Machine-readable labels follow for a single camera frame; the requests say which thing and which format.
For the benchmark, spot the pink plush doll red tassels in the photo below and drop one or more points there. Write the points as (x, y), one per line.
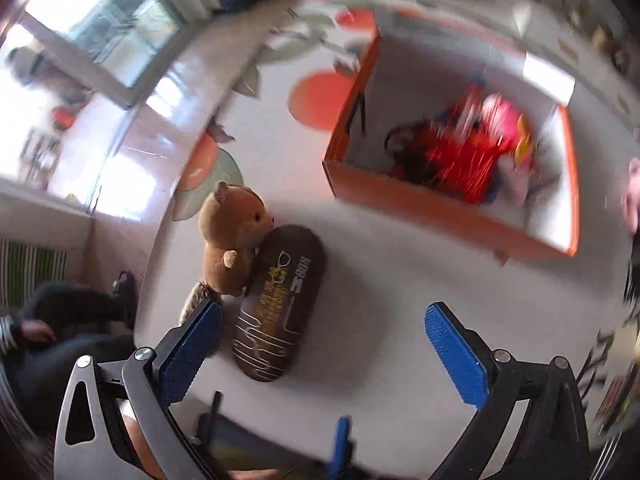
(480, 145)

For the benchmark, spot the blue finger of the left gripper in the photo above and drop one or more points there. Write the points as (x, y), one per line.
(342, 449)

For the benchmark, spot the brown squirrel plush toy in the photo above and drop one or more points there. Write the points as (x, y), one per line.
(233, 222)

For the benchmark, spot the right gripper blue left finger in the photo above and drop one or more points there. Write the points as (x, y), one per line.
(180, 354)

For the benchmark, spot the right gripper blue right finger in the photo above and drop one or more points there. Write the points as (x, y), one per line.
(465, 356)

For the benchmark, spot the glass balcony door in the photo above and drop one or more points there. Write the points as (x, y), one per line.
(118, 48)

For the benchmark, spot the brown oval glasses case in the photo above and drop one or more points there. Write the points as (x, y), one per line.
(280, 294)

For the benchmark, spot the seated person in dark clothes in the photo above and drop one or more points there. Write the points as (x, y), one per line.
(42, 342)

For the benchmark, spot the orange cardboard box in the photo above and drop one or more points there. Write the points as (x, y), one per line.
(417, 65)

